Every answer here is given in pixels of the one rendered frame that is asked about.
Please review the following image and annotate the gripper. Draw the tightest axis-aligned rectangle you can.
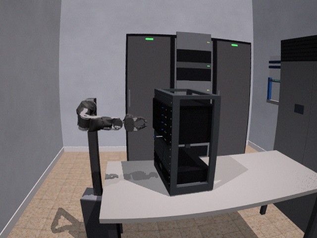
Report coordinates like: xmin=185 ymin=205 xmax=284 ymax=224
xmin=122 ymin=114 xmax=147 ymax=132

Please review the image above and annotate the black server rack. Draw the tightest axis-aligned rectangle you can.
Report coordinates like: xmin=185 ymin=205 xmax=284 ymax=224
xmin=153 ymin=89 xmax=221 ymax=196

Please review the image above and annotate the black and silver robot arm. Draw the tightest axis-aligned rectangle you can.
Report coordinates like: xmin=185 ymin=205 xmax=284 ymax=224
xmin=76 ymin=99 xmax=123 ymax=132

